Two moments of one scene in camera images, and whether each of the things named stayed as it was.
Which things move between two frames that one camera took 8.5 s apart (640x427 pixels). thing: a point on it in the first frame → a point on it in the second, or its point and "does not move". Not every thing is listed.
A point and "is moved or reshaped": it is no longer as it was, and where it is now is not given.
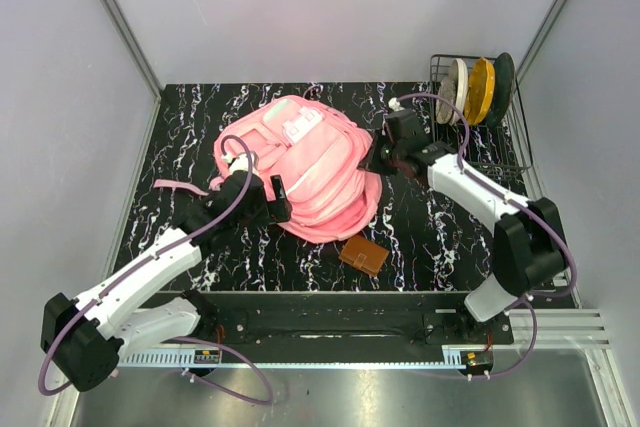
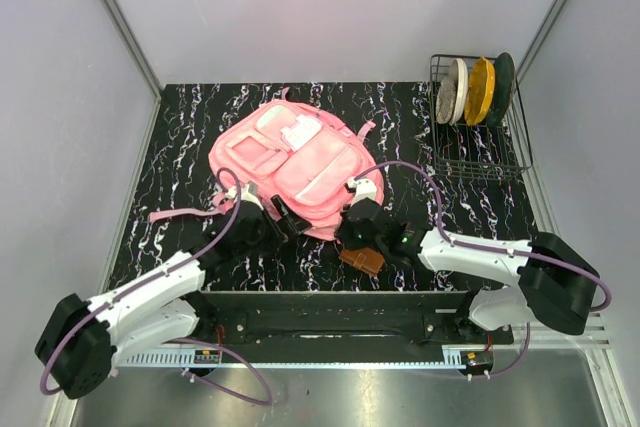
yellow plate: [482, 85] does not move
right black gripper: [371, 161] → [347, 240]
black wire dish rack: [503, 145] does not move
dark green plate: [505, 74] does not move
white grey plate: [455, 88] does not move
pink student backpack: [315, 155] is moved or reshaped
